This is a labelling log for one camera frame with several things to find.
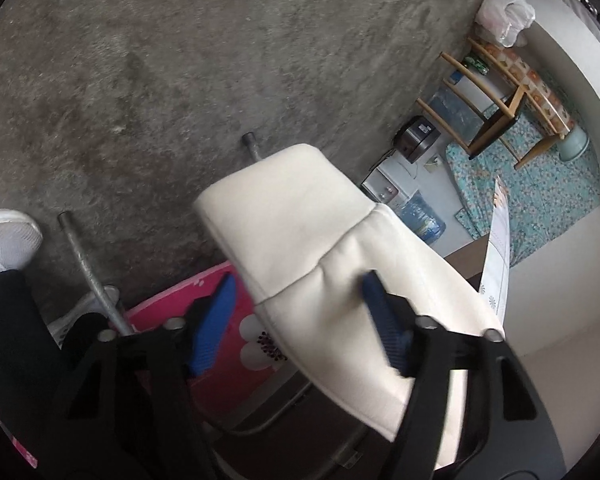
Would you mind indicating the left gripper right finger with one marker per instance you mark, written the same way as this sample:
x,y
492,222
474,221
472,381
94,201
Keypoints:
x,y
505,432

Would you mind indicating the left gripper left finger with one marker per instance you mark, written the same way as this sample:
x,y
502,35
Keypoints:
x,y
158,365

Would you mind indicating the beige zip jacket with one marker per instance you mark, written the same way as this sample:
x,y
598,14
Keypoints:
x,y
301,236

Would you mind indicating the pink floral blanket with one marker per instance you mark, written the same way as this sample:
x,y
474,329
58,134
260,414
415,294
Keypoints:
x,y
87,403

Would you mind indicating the metal bed leg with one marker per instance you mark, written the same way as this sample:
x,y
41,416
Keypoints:
x,y
116,318

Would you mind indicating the white sneaker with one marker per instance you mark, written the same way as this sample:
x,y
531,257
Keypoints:
x,y
20,240

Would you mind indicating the blue water bottle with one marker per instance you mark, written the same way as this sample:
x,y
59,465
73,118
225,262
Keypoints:
x,y
421,219

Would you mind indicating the white water dispenser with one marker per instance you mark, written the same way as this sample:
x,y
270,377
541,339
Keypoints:
x,y
391,181

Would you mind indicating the teal plastic basin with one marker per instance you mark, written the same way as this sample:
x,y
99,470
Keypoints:
x,y
573,145

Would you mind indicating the black small appliance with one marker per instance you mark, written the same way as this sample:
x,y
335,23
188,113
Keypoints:
x,y
415,138

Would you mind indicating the patterned cardboard box stack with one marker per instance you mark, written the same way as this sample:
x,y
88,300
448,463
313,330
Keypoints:
x,y
545,100

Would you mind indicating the white plastic bag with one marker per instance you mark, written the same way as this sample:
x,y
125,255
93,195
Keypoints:
x,y
504,20

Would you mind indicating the teal floral wall cloth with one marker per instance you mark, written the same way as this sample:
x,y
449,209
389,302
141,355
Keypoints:
x,y
545,198

